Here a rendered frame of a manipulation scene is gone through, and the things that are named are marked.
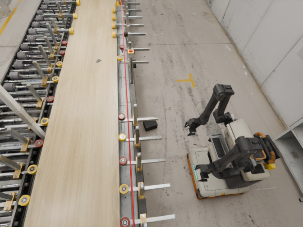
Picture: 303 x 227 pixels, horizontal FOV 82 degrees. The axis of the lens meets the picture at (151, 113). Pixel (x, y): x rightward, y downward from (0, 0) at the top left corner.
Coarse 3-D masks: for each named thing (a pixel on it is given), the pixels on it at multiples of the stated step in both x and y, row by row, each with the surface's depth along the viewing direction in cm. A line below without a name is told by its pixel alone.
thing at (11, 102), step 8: (0, 88) 122; (0, 96) 126; (8, 96) 130; (8, 104) 134; (16, 104) 138; (16, 112) 142; (24, 112) 149; (24, 120) 153; (32, 120) 160; (32, 128) 165; (40, 128) 173; (40, 136) 179
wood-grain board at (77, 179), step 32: (96, 0) 336; (96, 32) 277; (64, 64) 231; (96, 64) 235; (64, 96) 202; (96, 96) 205; (64, 128) 179; (96, 128) 181; (64, 160) 160; (96, 160) 162; (32, 192) 144; (64, 192) 146; (96, 192) 147; (32, 224) 132; (64, 224) 133; (96, 224) 135
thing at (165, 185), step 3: (168, 183) 161; (147, 186) 158; (150, 186) 158; (153, 186) 159; (156, 186) 159; (159, 186) 159; (162, 186) 159; (165, 186) 159; (168, 186) 160; (129, 189) 156; (135, 189) 156; (144, 189) 157; (147, 189) 157; (150, 189) 159
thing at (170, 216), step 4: (160, 216) 147; (164, 216) 147; (168, 216) 147; (172, 216) 148; (132, 220) 144; (136, 220) 144; (140, 220) 144; (148, 220) 145; (152, 220) 145; (156, 220) 145; (160, 220) 145; (132, 224) 144
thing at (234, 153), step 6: (240, 138) 105; (234, 150) 109; (240, 150) 106; (228, 156) 116; (234, 156) 112; (246, 156) 104; (216, 162) 132; (222, 162) 124; (228, 162) 122; (216, 168) 133; (222, 168) 131
